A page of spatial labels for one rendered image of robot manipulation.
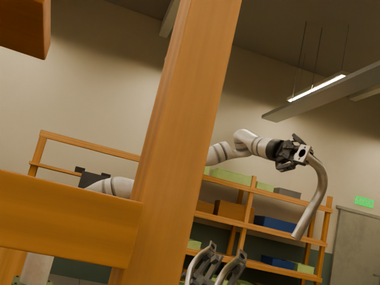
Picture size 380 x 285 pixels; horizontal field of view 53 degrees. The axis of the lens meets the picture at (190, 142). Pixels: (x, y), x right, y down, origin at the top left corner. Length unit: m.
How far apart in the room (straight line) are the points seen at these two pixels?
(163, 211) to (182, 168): 0.07
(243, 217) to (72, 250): 5.95
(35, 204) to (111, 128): 6.06
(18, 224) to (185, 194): 0.24
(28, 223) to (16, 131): 6.12
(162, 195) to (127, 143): 5.96
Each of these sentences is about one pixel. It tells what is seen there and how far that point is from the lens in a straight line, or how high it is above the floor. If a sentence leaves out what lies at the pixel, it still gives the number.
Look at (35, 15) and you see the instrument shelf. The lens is 0.62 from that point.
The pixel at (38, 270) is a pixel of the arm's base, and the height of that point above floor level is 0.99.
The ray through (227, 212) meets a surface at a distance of 6.34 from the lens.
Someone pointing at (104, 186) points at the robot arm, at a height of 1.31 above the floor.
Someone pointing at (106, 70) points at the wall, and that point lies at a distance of 6.80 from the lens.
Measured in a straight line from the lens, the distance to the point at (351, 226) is 8.06.
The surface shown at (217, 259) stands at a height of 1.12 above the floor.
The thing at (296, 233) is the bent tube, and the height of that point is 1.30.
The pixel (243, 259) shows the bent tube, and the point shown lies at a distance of 1.58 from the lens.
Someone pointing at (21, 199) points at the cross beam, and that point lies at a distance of 0.52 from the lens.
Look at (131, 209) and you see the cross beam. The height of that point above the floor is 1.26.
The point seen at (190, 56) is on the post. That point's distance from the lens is 0.64.
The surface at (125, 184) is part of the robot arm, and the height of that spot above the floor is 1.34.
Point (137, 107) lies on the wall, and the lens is 6.68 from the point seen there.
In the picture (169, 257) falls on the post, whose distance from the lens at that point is 0.60.
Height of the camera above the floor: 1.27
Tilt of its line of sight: 11 degrees up
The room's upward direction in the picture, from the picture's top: 13 degrees clockwise
